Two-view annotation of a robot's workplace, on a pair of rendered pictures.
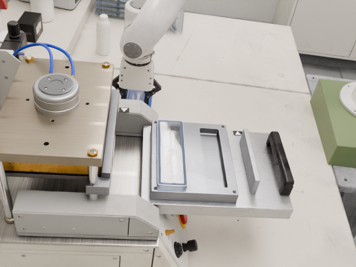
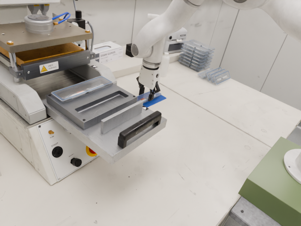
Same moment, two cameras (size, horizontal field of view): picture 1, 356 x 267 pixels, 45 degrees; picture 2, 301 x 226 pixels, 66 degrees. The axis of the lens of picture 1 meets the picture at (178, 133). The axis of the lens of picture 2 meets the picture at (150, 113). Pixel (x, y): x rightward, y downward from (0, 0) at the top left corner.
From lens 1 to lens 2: 0.67 m
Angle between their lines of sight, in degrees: 33
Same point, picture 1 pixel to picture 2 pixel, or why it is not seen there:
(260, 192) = (108, 136)
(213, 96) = (198, 117)
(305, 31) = not seen: outside the picture
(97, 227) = (7, 97)
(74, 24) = not seen: hidden behind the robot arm
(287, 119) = (237, 153)
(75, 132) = (22, 37)
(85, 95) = (55, 33)
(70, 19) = not seen: hidden behind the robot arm
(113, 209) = (15, 88)
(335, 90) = (286, 148)
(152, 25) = (145, 34)
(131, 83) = (143, 80)
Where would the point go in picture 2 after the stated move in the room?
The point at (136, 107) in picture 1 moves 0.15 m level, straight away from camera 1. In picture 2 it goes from (102, 68) to (131, 60)
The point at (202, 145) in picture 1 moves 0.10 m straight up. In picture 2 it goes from (110, 99) to (113, 68)
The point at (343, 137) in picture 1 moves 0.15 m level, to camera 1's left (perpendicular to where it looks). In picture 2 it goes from (258, 176) to (219, 148)
